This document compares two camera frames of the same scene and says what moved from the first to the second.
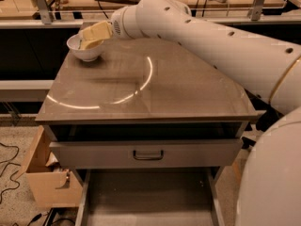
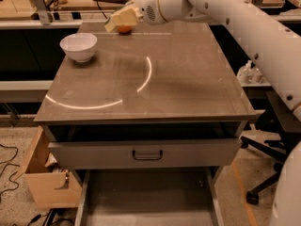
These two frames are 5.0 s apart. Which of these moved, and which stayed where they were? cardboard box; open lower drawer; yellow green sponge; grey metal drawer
Moved: yellow green sponge
Stayed: grey metal drawer; open lower drawer; cardboard box
